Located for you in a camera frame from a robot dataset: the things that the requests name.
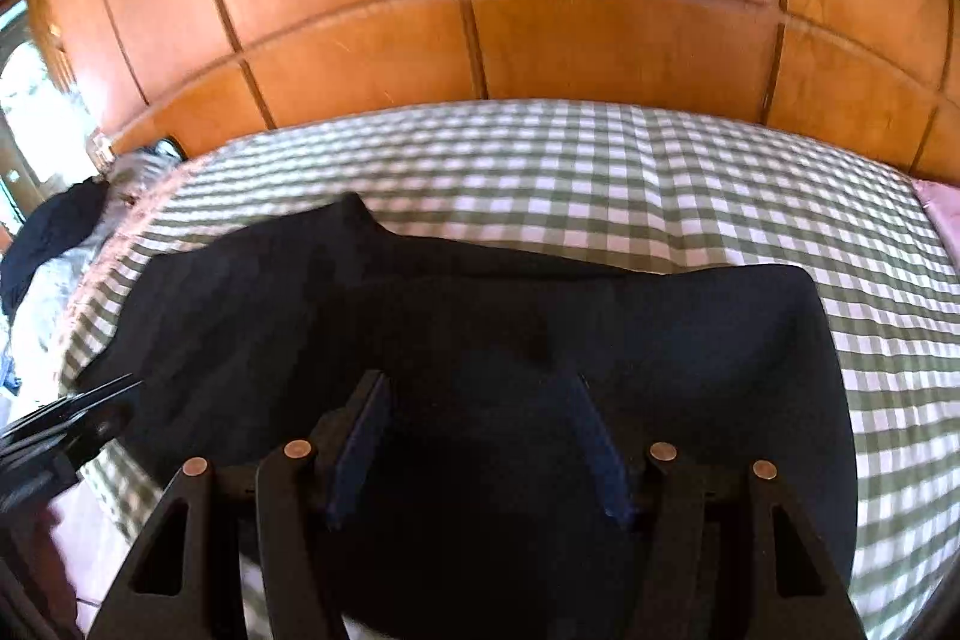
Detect pile of clothes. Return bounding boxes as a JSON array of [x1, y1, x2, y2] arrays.
[[2, 138, 185, 424]]

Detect wooden framed mirror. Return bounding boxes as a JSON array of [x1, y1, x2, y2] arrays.
[[2, 0, 96, 236]]

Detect person's left hand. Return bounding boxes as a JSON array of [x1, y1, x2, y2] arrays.
[[2, 505, 83, 638]]

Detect black pants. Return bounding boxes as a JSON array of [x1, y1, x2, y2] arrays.
[[76, 195, 841, 638]]

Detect pink cloth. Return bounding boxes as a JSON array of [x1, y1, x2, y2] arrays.
[[911, 179, 960, 268]]

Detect green checkered bed sheet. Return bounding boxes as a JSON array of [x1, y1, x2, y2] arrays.
[[60, 101, 958, 638]]

